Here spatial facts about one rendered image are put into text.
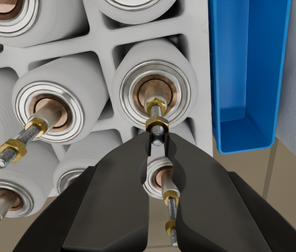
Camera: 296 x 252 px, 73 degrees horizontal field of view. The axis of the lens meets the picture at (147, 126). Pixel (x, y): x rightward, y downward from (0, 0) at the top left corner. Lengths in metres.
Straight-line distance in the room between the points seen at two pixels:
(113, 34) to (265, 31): 0.27
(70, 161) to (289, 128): 0.39
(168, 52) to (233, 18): 0.29
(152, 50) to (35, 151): 0.25
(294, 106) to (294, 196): 0.42
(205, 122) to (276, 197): 0.51
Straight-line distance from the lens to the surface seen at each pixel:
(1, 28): 0.24
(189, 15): 0.28
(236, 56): 0.49
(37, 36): 0.23
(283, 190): 0.77
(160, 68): 0.21
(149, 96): 0.19
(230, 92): 0.51
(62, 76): 0.23
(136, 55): 0.21
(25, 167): 0.35
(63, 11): 0.25
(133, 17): 0.21
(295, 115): 0.44
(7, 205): 0.36
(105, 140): 0.32
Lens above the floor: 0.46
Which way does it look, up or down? 62 degrees down
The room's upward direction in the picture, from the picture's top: 178 degrees counter-clockwise
